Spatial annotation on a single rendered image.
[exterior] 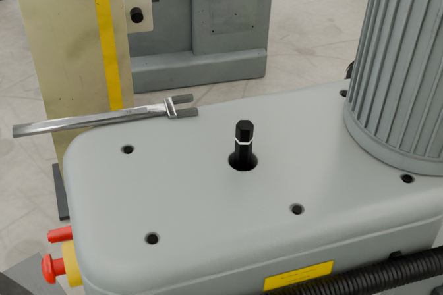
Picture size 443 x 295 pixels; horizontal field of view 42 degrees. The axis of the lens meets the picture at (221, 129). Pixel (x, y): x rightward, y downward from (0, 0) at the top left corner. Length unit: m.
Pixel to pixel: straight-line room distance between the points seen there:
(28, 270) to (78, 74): 0.89
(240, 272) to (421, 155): 0.26
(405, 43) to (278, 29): 3.81
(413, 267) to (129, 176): 0.37
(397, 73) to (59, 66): 2.15
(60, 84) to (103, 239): 2.13
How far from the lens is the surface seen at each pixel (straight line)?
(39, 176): 3.40
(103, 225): 0.67
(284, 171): 0.72
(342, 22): 4.62
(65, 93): 2.79
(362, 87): 0.74
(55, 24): 2.58
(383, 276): 0.76
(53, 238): 0.91
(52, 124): 0.79
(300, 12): 4.68
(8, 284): 2.29
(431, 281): 0.96
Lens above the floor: 2.41
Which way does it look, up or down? 43 degrees down
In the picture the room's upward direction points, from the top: 2 degrees clockwise
